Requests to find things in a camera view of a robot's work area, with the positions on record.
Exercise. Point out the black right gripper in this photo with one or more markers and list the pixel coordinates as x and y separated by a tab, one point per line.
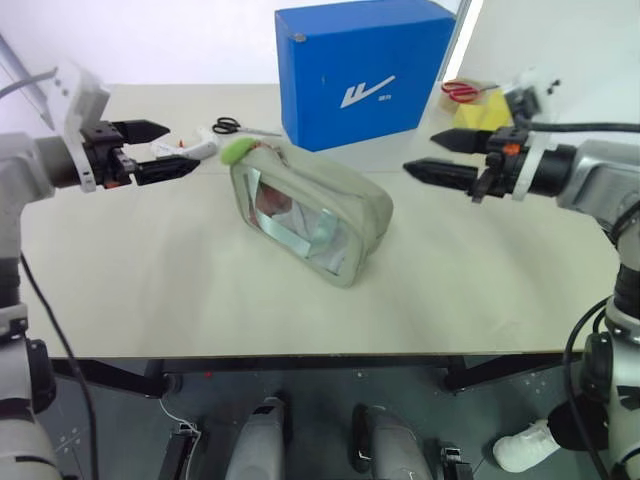
502	160

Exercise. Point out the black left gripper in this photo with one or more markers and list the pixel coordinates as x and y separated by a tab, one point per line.
102	150

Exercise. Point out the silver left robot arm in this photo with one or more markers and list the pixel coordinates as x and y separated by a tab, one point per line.
20	160

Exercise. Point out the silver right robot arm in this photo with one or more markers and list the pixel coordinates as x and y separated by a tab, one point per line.
600	170

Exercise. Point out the grey-green zip pouch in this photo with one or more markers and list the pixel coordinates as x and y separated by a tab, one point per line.
320	210

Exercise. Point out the white glue gun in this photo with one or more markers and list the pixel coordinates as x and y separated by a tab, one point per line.
202	146

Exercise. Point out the green felt zipper pull tab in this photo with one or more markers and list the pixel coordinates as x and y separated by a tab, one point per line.
236	151

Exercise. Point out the blue cardboard box white logo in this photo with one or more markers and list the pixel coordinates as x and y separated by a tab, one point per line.
360	75

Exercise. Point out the grey robot right leg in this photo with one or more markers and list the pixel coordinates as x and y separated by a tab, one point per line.
390	445

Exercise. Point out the grey robot leg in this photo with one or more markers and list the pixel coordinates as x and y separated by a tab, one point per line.
260	440
390	445

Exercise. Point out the white sneaker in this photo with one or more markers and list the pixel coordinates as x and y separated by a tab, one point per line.
525	445

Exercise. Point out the grey robot left leg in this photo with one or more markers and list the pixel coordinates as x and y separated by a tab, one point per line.
260	440

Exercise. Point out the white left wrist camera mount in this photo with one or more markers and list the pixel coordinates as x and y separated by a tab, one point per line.
82	95

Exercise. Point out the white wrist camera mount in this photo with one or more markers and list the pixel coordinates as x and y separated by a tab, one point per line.
82	95
537	90

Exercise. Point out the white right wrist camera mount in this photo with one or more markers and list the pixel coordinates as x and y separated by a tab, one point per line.
537	90

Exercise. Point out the black table frame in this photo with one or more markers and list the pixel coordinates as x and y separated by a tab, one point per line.
300	364

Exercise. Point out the black floor stand bracket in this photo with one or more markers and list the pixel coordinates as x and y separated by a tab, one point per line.
456	465
177	452

